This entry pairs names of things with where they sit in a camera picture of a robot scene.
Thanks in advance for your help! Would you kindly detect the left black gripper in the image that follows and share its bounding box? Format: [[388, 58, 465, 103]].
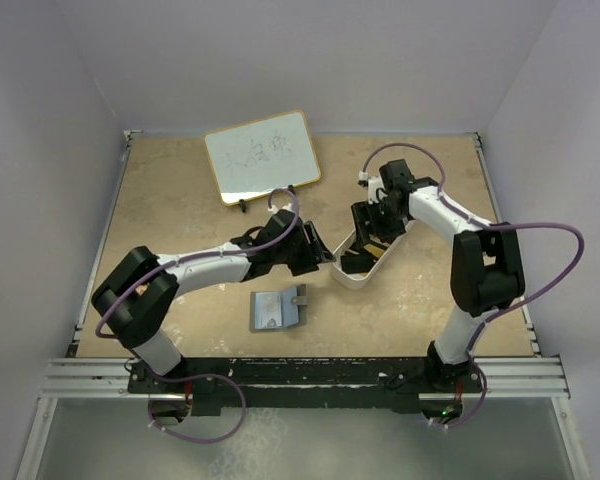
[[273, 222, 333, 276]]

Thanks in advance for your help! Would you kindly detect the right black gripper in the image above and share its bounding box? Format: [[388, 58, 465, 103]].
[[353, 197, 408, 249]]

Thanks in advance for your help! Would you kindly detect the gold black striped card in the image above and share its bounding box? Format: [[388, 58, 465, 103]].
[[365, 241, 390, 259]]

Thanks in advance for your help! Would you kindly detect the white oblong plastic tray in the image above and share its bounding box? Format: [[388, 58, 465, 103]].
[[331, 230, 404, 290]]

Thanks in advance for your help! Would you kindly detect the white VIP card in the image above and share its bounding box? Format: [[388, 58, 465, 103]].
[[253, 292, 283, 330]]

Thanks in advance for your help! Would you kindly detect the grey card holder wallet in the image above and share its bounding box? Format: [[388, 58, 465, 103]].
[[249, 284, 308, 333]]

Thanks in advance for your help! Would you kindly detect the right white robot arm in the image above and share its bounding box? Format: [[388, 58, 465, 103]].
[[351, 159, 525, 391]]

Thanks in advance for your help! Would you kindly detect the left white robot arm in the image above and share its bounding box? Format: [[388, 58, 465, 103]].
[[91, 209, 335, 392]]

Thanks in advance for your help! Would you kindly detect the black card in tray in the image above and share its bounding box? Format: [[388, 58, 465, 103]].
[[340, 250, 378, 275]]

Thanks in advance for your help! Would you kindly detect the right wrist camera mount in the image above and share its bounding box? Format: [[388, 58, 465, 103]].
[[358, 171, 386, 204]]

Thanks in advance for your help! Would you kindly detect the small whiteboard wooden frame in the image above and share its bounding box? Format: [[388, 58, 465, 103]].
[[203, 110, 322, 206]]

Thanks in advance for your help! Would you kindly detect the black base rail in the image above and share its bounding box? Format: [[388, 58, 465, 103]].
[[123, 355, 486, 418]]

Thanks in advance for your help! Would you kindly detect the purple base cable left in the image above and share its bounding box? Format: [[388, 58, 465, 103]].
[[147, 372, 251, 444]]

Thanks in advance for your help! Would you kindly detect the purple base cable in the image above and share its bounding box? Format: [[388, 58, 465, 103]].
[[427, 362, 489, 431], [147, 372, 251, 444]]

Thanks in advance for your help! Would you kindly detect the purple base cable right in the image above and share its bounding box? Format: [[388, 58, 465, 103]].
[[427, 362, 489, 431]]

